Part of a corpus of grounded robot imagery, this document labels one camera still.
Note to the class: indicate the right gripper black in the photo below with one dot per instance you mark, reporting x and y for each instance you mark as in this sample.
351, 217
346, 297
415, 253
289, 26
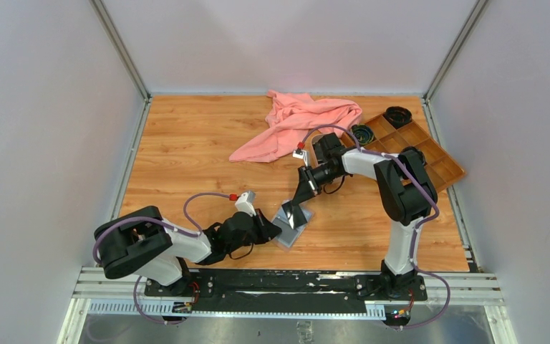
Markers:
308, 187

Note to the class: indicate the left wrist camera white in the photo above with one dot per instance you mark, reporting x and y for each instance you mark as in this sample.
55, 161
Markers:
245, 203

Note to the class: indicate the aluminium rail frame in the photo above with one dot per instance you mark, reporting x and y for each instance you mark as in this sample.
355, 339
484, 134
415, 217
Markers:
449, 294

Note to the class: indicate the pink cloth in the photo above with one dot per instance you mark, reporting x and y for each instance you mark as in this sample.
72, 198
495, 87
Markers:
291, 117

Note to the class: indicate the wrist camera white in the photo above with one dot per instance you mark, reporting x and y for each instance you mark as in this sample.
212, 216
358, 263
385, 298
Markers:
245, 203
301, 153

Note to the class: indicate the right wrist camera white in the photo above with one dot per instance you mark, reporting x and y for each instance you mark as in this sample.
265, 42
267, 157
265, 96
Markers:
301, 153

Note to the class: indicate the black coiled item near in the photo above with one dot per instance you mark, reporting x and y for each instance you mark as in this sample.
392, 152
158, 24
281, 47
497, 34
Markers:
417, 151

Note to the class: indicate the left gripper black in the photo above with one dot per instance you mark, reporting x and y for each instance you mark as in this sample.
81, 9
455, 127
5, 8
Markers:
267, 230

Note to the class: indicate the pink card holder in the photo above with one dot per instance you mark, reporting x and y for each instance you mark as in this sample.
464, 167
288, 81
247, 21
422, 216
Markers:
288, 236

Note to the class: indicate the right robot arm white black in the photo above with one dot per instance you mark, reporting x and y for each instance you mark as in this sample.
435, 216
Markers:
407, 194

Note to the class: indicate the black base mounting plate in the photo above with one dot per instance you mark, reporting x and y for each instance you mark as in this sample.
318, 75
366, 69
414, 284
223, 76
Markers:
285, 291

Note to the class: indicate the brown divided wooden tray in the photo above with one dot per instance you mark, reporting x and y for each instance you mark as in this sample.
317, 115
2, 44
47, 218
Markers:
441, 167

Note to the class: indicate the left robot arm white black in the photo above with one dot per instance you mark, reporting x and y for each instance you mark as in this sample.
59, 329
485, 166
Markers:
145, 244

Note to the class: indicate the dark green coiled item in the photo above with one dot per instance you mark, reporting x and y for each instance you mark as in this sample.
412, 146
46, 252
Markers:
363, 133

